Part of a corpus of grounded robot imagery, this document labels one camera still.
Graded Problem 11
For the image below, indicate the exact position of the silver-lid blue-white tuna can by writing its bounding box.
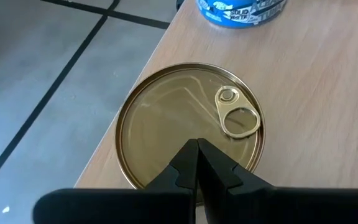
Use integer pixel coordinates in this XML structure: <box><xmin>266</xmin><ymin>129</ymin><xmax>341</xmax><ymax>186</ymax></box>
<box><xmin>196</xmin><ymin>0</ymin><xmax>288</xmax><ymax>29</ymax></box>

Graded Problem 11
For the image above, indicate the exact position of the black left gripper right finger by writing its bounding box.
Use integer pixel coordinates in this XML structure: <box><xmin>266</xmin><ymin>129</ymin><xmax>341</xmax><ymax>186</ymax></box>
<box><xmin>197</xmin><ymin>138</ymin><xmax>358</xmax><ymax>224</ymax></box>

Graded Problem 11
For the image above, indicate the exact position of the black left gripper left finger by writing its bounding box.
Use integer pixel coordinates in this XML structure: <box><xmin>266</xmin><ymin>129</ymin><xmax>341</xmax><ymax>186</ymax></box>
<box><xmin>32</xmin><ymin>138</ymin><xmax>199</xmax><ymax>224</ymax></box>

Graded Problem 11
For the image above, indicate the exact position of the gold-lid green-label tuna can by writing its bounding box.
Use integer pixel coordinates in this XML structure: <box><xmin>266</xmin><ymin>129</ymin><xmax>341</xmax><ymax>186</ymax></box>
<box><xmin>115</xmin><ymin>62</ymin><xmax>266</xmax><ymax>206</ymax></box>

